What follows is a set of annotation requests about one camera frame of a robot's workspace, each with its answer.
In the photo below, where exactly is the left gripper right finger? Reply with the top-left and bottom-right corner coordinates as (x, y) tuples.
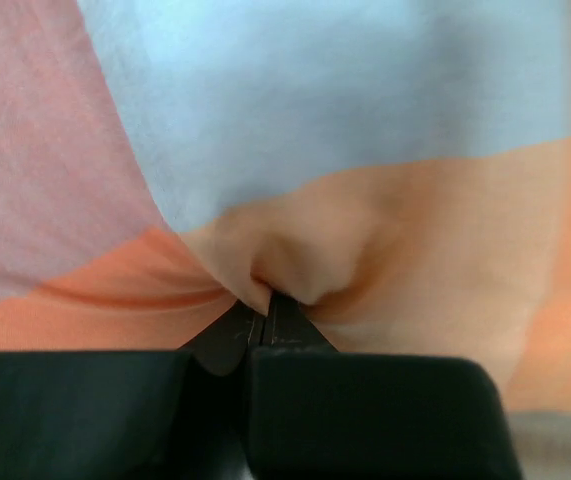
(247, 294), (522, 479)

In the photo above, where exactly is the checkered orange blue pillowcase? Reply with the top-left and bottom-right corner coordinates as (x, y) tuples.
(0, 0), (571, 480)

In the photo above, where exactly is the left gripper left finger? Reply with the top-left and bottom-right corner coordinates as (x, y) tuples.
(0, 304), (263, 479)

